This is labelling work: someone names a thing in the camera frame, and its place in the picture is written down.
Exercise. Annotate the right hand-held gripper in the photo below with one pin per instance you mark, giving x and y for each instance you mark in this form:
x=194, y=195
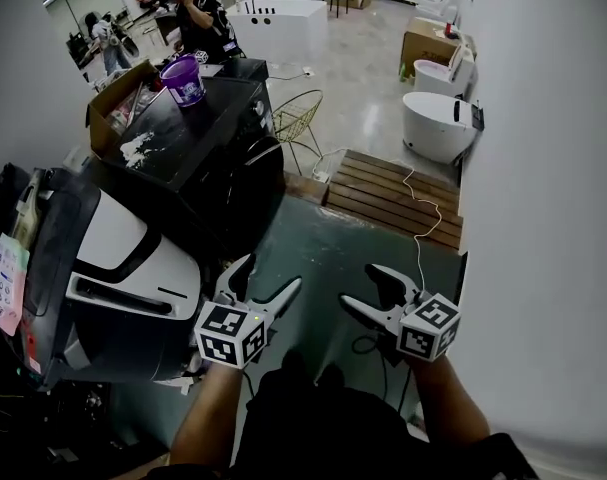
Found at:
x=428, y=328

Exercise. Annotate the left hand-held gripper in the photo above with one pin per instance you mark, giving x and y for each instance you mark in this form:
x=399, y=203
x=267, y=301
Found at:
x=230, y=335

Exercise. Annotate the person's left forearm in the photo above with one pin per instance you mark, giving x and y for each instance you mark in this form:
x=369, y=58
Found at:
x=203, y=418

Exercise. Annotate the person's right forearm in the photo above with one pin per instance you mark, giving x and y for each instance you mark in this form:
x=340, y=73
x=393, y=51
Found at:
x=448, y=403

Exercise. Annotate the person's left shoe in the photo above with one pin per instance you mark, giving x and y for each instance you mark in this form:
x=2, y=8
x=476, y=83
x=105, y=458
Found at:
x=294, y=365

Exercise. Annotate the person's shoe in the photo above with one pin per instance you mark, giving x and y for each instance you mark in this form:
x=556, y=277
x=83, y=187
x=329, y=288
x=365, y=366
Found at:
x=332, y=375
x=294, y=365

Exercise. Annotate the person's right shoe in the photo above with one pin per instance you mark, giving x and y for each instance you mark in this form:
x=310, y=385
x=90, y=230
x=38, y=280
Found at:
x=332, y=375

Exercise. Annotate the wooden slat platform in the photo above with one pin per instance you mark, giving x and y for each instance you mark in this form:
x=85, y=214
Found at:
x=383, y=193

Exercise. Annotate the person's black trousers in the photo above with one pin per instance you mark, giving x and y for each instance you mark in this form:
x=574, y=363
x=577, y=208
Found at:
x=323, y=428

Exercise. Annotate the white grey tall appliance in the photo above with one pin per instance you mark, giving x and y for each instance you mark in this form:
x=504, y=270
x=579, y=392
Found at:
x=113, y=228

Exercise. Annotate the white toilet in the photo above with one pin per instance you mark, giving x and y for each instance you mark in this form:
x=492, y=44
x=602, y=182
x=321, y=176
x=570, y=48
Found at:
x=433, y=128
x=435, y=75

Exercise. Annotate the white powder spill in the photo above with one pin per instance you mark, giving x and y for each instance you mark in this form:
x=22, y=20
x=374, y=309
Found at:
x=133, y=150

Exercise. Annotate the person's black shirt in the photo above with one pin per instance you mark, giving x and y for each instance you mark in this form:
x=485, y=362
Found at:
x=483, y=458

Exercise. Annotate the purple plastic bucket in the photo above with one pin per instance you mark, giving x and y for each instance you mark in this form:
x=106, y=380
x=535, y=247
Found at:
x=183, y=85

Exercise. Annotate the black table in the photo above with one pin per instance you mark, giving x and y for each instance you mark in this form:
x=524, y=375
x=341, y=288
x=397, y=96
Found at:
x=243, y=70

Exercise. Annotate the white floor socket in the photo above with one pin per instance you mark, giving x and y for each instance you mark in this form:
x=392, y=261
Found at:
x=308, y=72

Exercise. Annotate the green spray bottle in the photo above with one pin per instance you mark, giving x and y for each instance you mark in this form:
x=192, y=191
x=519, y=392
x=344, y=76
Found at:
x=403, y=71

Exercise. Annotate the beige plastic bottle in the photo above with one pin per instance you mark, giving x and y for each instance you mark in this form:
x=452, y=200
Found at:
x=27, y=213

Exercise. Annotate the closed brown cardboard box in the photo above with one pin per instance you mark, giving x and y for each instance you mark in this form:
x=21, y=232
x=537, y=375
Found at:
x=423, y=43

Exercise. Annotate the white rectangular bathtub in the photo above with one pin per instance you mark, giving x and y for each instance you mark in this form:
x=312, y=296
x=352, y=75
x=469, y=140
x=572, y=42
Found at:
x=288, y=28

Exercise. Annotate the red can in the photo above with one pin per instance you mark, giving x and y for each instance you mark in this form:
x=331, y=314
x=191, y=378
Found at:
x=448, y=30

